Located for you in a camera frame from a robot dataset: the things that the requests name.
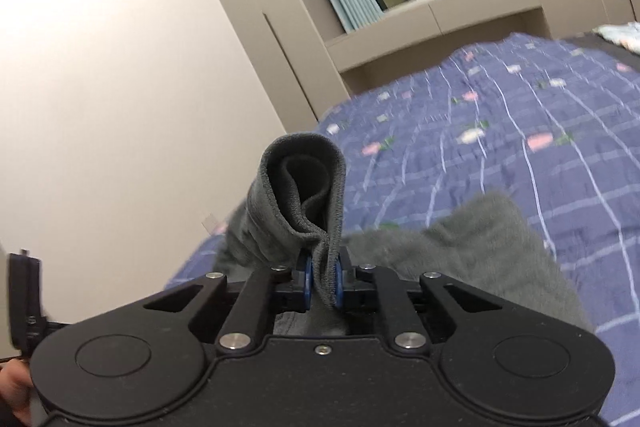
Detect person's left hand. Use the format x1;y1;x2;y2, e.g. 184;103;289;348
0;359;34;427

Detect beige built-in wardrobe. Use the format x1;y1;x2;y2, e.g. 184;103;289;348
182;0;640;136

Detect folded light blue cloth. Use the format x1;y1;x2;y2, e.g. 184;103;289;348
594;22;640;56

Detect blue checked floral blanket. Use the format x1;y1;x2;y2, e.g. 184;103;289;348
165;32;640;427

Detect dark grey bed sheet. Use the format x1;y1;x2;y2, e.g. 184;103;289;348
564;30;640;74

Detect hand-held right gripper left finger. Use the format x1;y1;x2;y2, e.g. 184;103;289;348
142;254;315;354

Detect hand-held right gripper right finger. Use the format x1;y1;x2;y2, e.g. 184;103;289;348
333;248;507;354

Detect grey quilted pants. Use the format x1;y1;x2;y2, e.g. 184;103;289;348
214;133;597;339

